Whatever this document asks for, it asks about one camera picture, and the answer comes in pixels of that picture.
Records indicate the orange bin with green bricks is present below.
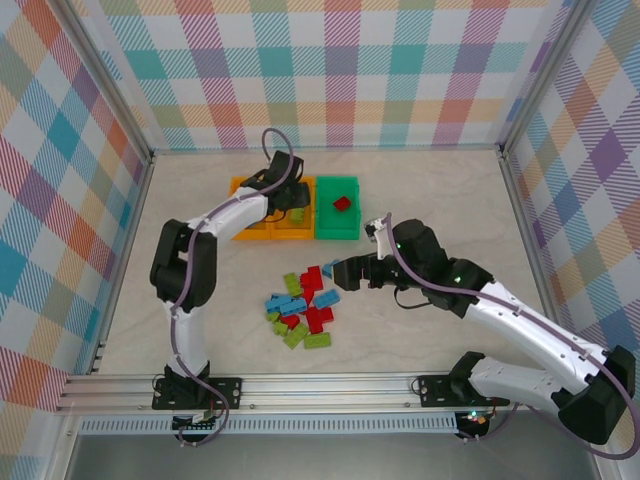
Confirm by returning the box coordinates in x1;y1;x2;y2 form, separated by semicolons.
269;175;317;241

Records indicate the white slotted cable duct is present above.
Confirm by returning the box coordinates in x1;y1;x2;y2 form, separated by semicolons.
79;417;459;435

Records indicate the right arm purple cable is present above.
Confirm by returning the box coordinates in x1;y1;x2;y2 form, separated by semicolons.
379;213;640;461

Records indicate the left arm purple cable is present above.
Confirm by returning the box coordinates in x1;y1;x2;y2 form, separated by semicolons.
167;128;296;449

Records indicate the large red lego brick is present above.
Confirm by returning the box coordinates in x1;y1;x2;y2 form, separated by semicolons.
303;305;335;335

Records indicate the aluminium table edge rail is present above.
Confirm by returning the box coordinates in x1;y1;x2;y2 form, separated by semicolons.
499;149;576;374
149;143;506;157
88;152;156;376

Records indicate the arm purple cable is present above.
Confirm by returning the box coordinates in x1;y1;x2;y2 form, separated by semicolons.
167;128;296;449
379;213;640;461

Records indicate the aluminium frame post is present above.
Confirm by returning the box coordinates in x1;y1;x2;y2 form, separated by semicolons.
499;0;599;151
52;0;154;161

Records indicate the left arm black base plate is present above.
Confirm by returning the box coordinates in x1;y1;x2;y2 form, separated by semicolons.
152;375;244;412

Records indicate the orange bin with blue bricks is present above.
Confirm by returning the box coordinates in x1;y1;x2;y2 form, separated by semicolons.
228;175;274;242

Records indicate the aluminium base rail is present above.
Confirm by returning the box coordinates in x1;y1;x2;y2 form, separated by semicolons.
57;372;609;415

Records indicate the green plastic bin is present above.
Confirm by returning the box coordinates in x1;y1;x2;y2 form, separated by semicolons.
314;174;362;241

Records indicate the right gripper thin black cable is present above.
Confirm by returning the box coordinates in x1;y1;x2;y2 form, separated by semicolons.
392;285;439;312

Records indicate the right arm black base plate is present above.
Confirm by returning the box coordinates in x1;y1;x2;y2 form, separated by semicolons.
417;373;511;409

